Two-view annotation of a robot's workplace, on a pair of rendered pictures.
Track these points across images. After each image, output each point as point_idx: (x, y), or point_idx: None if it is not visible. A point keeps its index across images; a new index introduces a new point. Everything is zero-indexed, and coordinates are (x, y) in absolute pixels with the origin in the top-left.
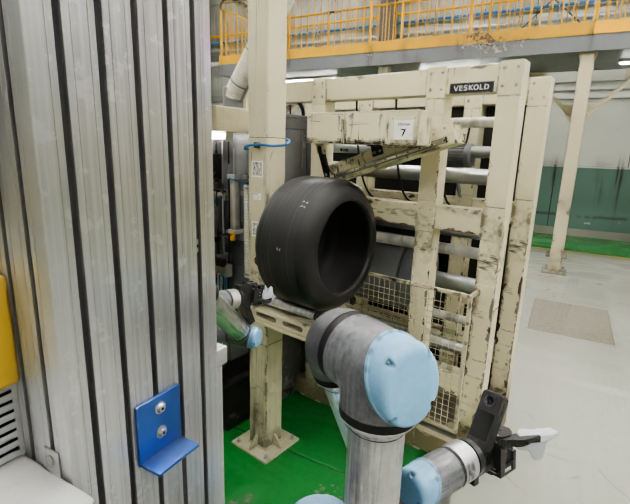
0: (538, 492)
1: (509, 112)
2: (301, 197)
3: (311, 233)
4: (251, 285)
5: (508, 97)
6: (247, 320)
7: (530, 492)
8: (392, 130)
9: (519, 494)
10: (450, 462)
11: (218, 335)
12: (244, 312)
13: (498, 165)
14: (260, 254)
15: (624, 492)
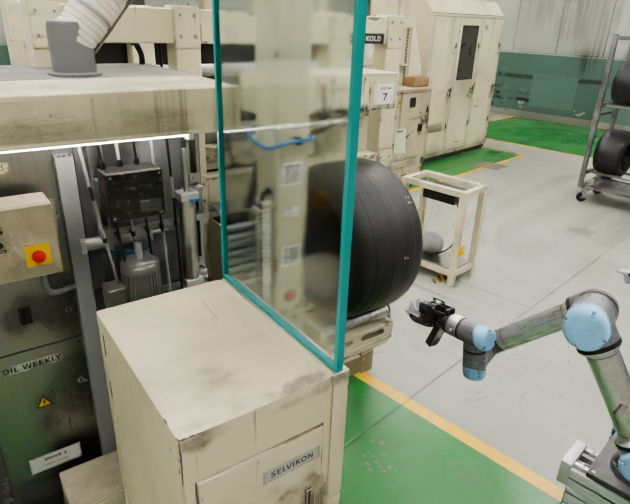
0: (395, 346)
1: (394, 63)
2: (398, 193)
3: (421, 226)
4: (442, 303)
5: (393, 50)
6: (438, 341)
7: (395, 349)
8: (375, 95)
9: (396, 355)
10: None
11: (490, 359)
12: (441, 334)
13: (387, 111)
14: (384, 274)
15: (401, 314)
